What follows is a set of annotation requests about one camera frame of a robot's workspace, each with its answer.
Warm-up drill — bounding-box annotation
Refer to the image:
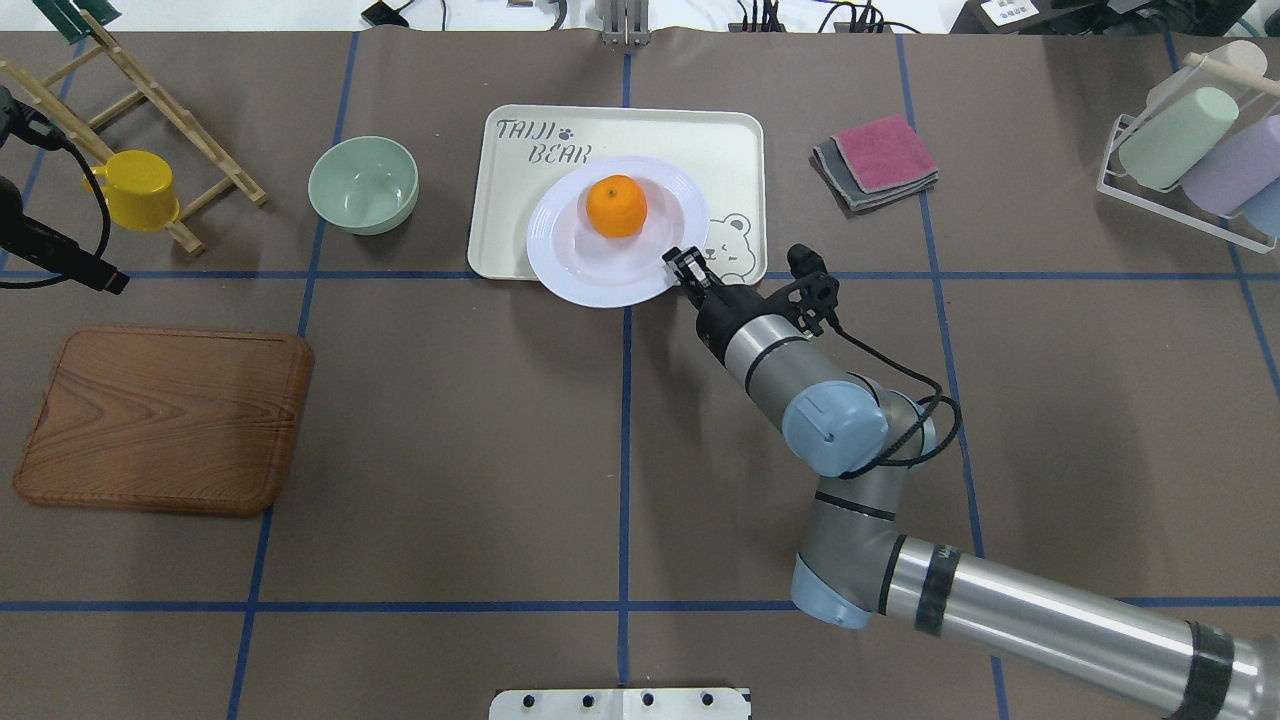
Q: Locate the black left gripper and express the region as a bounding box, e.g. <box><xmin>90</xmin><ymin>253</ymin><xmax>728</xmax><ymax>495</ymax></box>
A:
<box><xmin>1</xmin><ymin>177</ymin><xmax>131</xmax><ymax>295</ymax></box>

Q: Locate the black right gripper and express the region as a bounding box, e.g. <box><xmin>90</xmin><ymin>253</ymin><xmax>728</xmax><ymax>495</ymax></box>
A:
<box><xmin>662</xmin><ymin>247</ymin><xmax>764</xmax><ymax>354</ymax></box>

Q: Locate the orange fruit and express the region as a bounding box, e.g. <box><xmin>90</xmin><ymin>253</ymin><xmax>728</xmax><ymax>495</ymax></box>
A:
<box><xmin>585</xmin><ymin>174</ymin><xmax>649</xmax><ymax>240</ymax></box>

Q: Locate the white round plate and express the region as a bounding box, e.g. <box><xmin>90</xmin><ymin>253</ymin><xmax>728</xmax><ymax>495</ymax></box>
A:
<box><xmin>525</xmin><ymin>156</ymin><xmax>710</xmax><ymax>307</ymax></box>

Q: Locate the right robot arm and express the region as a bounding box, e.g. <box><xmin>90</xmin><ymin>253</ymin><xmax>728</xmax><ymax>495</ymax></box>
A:
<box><xmin>662</xmin><ymin>243</ymin><xmax>1277</xmax><ymax>719</ymax></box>

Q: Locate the cream bear tray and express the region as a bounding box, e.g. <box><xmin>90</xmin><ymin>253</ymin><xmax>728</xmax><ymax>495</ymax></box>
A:
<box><xmin>467</xmin><ymin>104</ymin><xmax>767</xmax><ymax>284</ymax></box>

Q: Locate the yellow mug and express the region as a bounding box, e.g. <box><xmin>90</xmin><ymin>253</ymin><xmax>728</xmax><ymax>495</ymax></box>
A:
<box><xmin>84</xmin><ymin>150</ymin><xmax>180</xmax><ymax>232</ymax></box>

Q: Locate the wooden drying rack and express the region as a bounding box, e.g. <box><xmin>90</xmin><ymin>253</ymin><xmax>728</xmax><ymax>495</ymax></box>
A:
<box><xmin>1</xmin><ymin>13</ymin><xmax>268</xmax><ymax>256</ymax></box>

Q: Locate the dark green mug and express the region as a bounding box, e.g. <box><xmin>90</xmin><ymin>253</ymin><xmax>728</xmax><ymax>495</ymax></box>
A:
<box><xmin>32</xmin><ymin>0</ymin><xmax>122</xmax><ymax>45</ymax></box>

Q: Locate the pink cloth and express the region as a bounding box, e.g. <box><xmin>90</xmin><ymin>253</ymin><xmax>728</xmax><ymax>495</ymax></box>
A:
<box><xmin>831</xmin><ymin>114</ymin><xmax>938</xmax><ymax>193</ymax></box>

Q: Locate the wooden cutting board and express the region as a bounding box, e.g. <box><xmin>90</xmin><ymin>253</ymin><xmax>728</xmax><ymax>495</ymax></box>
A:
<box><xmin>12</xmin><ymin>325</ymin><xmax>314</xmax><ymax>518</ymax></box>

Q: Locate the green bowl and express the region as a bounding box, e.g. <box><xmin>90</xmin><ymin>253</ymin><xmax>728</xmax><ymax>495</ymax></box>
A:
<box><xmin>307</xmin><ymin>136</ymin><xmax>420</xmax><ymax>237</ymax></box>

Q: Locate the green cup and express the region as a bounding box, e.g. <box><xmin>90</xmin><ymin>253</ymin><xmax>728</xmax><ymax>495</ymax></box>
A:
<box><xmin>1117</xmin><ymin>87</ymin><xmax>1239</xmax><ymax>191</ymax></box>

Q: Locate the white cup rack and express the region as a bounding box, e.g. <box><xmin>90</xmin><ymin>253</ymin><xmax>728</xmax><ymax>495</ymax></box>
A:
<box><xmin>1096</xmin><ymin>40</ymin><xmax>1277</xmax><ymax>254</ymax></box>

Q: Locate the purple cup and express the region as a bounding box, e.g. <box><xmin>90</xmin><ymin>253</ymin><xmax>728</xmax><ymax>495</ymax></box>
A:
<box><xmin>1180</xmin><ymin>114</ymin><xmax>1279</xmax><ymax>217</ymax></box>

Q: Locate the blue cup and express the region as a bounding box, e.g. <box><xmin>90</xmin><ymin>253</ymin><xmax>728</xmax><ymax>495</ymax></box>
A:
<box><xmin>1242</xmin><ymin>179</ymin><xmax>1280</xmax><ymax>238</ymax></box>

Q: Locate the beige cup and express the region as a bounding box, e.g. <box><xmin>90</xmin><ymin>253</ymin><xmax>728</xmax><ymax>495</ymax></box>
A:
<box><xmin>1146</xmin><ymin>40</ymin><xmax>1268</xmax><ymax>109</ymax></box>

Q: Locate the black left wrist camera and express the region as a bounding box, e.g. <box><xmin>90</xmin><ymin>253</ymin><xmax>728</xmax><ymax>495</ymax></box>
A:
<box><xmin>0</xmin><ymin>86</ymin><xmax>69</xmax><ymax>151</ymax></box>

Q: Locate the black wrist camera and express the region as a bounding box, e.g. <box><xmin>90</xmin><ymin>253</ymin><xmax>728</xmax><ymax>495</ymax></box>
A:
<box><xmin>786</xmin><ymin>243</ymin><xmax>838</xmax><ymax>337</ymax></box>
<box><xmin>0</xmin><ymin>86</ymin><xmax>69</xmax><ymax>151</ymax></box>

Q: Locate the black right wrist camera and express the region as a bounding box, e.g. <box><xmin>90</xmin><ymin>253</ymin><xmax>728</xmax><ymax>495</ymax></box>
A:
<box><xmin>786</xmin><ymin>243</ymin><xmax>838</xmax><ymax>337</ymax></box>

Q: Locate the aluminium frame post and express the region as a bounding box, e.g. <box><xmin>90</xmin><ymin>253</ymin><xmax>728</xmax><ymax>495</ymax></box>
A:
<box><xmin>594</xmin><ymin>0</ymin><xmax>652</xmax><ymax>49</ymax></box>

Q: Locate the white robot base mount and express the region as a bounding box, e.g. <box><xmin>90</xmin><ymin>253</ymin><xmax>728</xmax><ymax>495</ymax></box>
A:
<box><xmin>488</xmin><ymin>687</ymin><xmax>753</xmax><ymax>719</ymax></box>

